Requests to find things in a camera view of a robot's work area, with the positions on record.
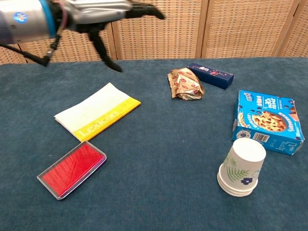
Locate crumpled gold snack bag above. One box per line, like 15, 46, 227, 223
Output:
167, 67, 205, 101

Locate blue cookie box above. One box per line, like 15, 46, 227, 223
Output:
231, 90, 305, 156

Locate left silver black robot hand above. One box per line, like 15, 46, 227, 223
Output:
49, 0, 166, 73

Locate red clear plastic case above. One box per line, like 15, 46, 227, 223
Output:
37, 141, 107, 200

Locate blue carpet table cover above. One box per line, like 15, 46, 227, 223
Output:
0, 57, 308, 231

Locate dark blue slim box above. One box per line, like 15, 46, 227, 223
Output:
187, 62, 235, 90

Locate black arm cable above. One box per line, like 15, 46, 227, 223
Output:
0, 0, 69, 67

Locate woven bamboo folding screen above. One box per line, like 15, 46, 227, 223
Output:
0, 0, 308, 65

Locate white yellow Lexicon book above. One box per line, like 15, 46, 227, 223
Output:
53, 82, 141, 142

